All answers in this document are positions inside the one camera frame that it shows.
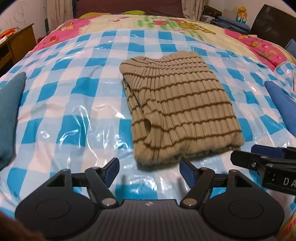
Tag beige striped knit sweater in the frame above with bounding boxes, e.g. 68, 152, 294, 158
119, 51, 244, 165

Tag folded dark blue clothes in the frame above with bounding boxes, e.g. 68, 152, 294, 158
211, 16, 251, 35

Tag blue knit garment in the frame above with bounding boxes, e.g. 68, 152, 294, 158
264, 81, 295, 137

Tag cartoon print bed quilt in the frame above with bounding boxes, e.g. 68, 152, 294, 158
33, 13, 295, 70

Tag teal folded cloth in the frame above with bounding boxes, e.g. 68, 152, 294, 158
1, 72, 27, 169

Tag dark wooden board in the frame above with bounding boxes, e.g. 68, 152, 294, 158
250, 4, 296, 48

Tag yellow cartoon box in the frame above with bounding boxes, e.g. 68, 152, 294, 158
236, 6, 247, 24

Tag wooden side desk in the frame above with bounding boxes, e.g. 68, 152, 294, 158
0, 24, 37, 76

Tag beige curtain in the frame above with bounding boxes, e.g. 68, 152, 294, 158
47, 0, 73, 32

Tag dark red headboard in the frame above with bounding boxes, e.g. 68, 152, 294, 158
72, 0, 184, 18

